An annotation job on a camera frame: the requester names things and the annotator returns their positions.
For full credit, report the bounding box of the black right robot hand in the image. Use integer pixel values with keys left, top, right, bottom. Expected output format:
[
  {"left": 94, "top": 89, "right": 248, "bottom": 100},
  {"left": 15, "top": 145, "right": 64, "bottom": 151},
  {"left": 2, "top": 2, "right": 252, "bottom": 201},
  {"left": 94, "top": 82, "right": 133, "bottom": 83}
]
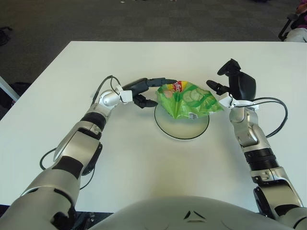
[{"left": 206, "top": 58, "right": 258, "bottom": 101}]

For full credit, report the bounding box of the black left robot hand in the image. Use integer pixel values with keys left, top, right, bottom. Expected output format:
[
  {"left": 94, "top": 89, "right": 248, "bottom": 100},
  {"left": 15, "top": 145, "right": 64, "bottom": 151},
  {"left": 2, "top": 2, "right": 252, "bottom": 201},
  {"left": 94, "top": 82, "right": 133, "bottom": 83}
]
[{"left": 121, "top": 77, "right": 177, "bottom": 110}]

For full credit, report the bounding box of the green chips snack bag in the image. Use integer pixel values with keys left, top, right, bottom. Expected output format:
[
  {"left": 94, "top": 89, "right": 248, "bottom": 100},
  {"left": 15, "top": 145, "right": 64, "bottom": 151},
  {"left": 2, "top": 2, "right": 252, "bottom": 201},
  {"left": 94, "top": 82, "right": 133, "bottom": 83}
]
[{"left": 155, "top": 80, "right": 225, "bottom": 120}]

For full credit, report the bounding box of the white plate with black rim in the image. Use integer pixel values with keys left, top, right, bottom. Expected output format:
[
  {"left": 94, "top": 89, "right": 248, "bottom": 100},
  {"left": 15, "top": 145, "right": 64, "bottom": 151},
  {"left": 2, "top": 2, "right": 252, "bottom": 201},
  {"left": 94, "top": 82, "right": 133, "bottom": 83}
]
[{"left": 153, "top": 103, "right": 210, "bottom": 141}]

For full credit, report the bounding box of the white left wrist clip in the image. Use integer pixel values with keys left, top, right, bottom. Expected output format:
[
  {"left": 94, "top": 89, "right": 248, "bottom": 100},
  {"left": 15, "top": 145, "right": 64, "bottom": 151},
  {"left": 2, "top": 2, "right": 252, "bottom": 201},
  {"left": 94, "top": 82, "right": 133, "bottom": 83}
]
[{"left": 114, "top": 83, "right": 133, "bottom": 104}]

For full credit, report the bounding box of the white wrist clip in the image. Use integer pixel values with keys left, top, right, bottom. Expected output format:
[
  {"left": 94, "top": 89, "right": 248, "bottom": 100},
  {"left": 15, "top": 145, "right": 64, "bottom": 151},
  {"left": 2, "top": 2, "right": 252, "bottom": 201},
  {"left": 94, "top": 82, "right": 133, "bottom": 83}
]
[
  {"left": 114, "top": 83, "right": 133, "bottom": 104},
  {"left": 218, "top": 94, "right": 261, "bottom": 110}
]

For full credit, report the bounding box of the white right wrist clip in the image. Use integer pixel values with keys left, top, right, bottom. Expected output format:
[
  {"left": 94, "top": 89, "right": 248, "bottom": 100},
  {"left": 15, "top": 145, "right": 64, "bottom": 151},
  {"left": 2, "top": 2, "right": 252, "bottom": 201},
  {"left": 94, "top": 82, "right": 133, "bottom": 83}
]
[{"left": 218, "top": 94, "right": 261, "bottom": 110}]

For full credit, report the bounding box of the black office chair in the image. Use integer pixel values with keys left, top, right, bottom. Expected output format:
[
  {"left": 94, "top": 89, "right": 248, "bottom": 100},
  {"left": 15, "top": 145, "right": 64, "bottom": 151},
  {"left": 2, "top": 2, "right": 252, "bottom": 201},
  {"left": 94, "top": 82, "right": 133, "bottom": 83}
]
[{"left": 278, "top": 13, "right": 300, "bottom": 40}]

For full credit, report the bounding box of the black bag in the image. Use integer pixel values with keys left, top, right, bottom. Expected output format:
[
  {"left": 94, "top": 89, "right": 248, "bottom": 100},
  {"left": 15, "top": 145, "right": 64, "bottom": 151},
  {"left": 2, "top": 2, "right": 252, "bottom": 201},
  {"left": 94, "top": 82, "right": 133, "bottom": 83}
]
[{"left": 0, "top": 82, "right": 32, "bottom": 108}]

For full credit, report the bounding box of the white desk leg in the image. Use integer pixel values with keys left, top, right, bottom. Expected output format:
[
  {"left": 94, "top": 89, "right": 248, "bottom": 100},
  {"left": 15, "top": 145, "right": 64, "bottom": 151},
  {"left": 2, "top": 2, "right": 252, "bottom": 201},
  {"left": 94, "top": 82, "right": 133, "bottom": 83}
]
[{"left": 0, "top": 76, "right": 20, "bottom": 101}]

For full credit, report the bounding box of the grey robot torso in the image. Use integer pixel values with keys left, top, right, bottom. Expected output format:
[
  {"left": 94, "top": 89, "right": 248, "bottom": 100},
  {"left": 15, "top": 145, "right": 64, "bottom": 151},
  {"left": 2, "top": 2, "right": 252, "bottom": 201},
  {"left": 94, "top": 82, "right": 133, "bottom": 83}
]
[{"left": 88, "top": 195, "right": 298, "bottom": 230}]

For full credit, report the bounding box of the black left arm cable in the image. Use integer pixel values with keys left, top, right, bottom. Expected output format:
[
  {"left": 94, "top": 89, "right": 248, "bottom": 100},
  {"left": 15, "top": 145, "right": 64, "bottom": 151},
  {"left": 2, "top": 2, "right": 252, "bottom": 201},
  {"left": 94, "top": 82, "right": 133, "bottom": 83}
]
[{"left": 39, "top": 75, "right": 120, "bottom": 190}]

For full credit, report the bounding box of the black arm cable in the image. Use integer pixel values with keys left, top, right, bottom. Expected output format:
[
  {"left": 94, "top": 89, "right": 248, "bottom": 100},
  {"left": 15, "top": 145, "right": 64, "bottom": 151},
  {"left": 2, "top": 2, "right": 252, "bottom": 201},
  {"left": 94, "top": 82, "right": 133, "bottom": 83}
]
[
  {"left": 251, "top": 97, "right": 288, "bottom": 138},
  {"left": 39, "top": 75, "right": 120, "bottom": 190}
]

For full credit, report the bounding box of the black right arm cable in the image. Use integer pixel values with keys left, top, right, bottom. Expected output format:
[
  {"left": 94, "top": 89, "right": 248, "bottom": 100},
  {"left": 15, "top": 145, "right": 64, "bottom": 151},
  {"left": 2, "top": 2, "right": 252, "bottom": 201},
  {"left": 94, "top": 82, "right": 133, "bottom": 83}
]
[{"left": 251, "top": 97, "right": 288, "bottom": 138}]

